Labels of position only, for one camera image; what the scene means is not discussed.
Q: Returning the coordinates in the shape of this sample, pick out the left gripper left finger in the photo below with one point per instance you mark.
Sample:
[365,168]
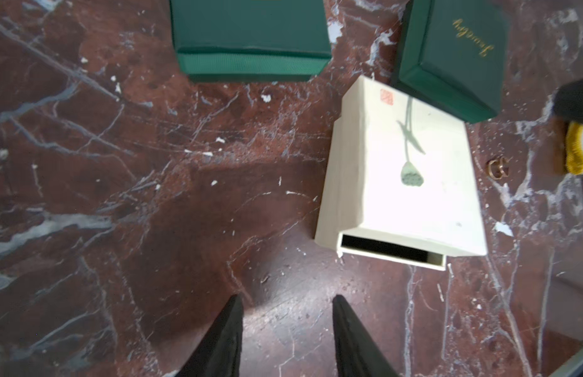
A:
[219,352]

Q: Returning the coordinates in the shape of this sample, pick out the green jewelry box right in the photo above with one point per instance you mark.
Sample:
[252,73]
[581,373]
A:
[451,55]

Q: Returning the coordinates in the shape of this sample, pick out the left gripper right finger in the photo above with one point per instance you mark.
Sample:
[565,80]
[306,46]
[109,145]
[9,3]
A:
[356,352]

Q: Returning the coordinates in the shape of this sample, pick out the cream box base black insert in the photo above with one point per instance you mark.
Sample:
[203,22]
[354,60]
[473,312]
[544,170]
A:
[391,252]

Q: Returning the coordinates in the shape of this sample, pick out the white work glove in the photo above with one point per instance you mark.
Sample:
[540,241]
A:
[568,106]

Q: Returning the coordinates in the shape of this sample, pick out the green jewelry box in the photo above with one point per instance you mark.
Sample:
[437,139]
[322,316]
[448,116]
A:
[250,41]
[451,55]

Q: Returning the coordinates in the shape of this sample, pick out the cream lotus box lid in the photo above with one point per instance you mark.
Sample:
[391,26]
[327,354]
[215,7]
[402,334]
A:
[400,171]

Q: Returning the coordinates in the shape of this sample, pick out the green jewelry box left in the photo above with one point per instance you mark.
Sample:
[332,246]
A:
[250,41]

